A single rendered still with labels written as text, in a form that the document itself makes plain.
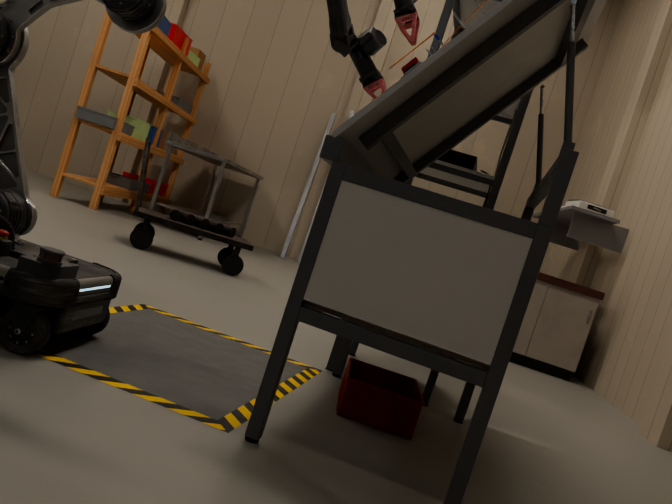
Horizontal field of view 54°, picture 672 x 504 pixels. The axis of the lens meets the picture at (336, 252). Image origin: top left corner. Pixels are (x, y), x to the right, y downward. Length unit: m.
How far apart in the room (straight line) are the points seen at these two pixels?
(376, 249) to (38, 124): 9.50
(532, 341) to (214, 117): 6.01
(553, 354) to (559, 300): 0.45
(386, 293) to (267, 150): 8.06
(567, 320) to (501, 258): 4.09
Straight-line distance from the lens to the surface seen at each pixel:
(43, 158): 10.89
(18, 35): 2.55
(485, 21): 1.85
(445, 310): 1.75
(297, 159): 9.65
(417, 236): 1.75
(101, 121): 7.52
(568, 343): 5.84
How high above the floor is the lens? 0.64
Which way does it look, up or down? 2 degrees down
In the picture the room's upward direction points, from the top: 18 degrees clockwise
